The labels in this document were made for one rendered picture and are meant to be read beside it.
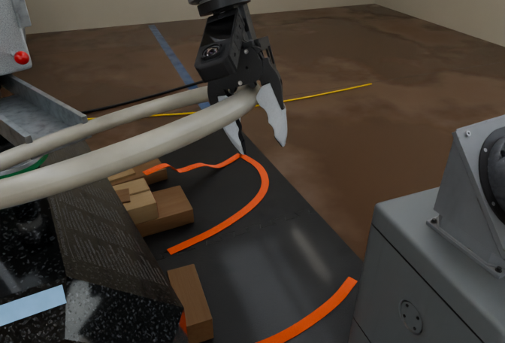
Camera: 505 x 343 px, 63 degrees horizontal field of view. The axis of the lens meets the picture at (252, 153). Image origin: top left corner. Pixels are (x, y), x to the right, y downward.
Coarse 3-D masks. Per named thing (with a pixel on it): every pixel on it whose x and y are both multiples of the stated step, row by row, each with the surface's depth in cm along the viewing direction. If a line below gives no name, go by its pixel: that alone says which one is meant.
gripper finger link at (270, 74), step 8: (264, 64) 54; (264, 72) 54; (272, 72) 54; (264, 80) 55; (272, 80) 54; (280, 80) 55; (272, 88) 55; (280, 88) 55; (280, 96) 55; (280, 104) 55
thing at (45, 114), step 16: (0, 80) 110; (16, 80) 101; (16, 96) 103; (32, 96) 97; (48, 96) 91; (0, 112) 95; (16, 112) 95; (32, 112) 95; (48, 112) 94; (64, 112) 87; (80, 112) 84; (0, 128) 84; (16, 128) 78; (32, 128) 88; (48, 128) 87; (64, 128) 87; (16, 144) 81
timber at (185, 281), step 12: (192, 264) 180; (168, 276) 175; (180, 276) 175; (192, 276) 175; (180, 288) 169; (192, 288) 169; (180, 300) 164; (192, 300) 164; (204, 300) 164; (192, 312) 159; (204, 312) 159; (192, 324) 155; (204, 324) 157; (192, 336) 158; (204, 336) 161
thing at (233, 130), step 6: (222, 96) 57; (228, 96) 57; (228, 126) 58; (234, 126) 58; (240, 126) 59; (228, 132) 58; (234, 132) 58; (240, 132) 59; (234, 138) 59; (240, 138) 59; (234, 144) 59; (240, 144) 59; (240, 150) 60
